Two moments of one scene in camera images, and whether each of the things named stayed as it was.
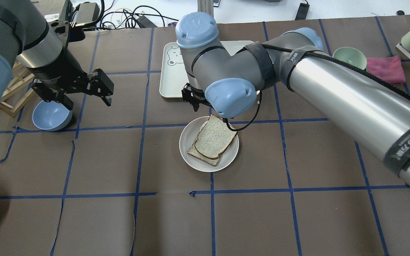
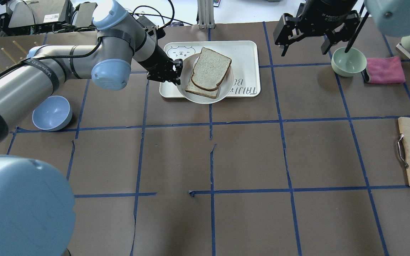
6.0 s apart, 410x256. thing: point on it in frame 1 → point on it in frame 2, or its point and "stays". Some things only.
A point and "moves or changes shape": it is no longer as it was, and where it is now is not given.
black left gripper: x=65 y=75 → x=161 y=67
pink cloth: x=389 y=69 stays
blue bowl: x=51 y=116 stays
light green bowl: x=351 y=56 stays
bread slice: x=214 y=138 moves or changes shape
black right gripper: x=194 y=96 → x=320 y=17
